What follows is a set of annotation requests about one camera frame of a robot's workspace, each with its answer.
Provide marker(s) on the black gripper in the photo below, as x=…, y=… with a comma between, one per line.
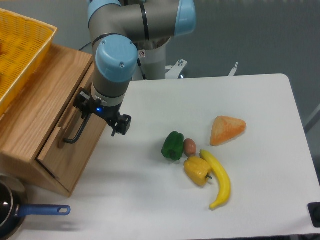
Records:
x=87, y=105

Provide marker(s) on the black metal drawer handle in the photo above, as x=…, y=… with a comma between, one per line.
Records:
x=79, y=132

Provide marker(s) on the wooden top drawer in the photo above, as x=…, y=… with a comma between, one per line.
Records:
x=64, y=161

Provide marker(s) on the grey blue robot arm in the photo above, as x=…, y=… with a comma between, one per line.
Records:
x=115, y=30

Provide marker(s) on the wooden drawer cabinet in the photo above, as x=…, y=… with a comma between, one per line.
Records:
x=30, y=120

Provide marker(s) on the green toy bell pepper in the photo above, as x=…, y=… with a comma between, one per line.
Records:
x=173, y=146

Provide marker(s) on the brown toy egg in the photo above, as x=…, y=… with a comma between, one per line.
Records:
x=189, y=147

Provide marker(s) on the yellow toy bell pepper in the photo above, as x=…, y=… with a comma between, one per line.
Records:
x=198, y=170

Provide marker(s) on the orange triangular toy bread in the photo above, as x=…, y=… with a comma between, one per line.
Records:
x=226, y=128

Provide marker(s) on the yellow toy banana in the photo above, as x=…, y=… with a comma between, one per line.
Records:
x=223, y=179

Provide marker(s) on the yellow plastic basket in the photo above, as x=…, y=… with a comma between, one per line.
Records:
x=24, y=43

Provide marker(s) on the black corner device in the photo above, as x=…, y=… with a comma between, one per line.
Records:
x=314, y=212

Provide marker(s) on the white metal robot mount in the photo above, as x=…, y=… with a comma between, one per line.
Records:
x=176, y=71

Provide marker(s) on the blue handled frying pan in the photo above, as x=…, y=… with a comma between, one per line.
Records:
x=15, y=207

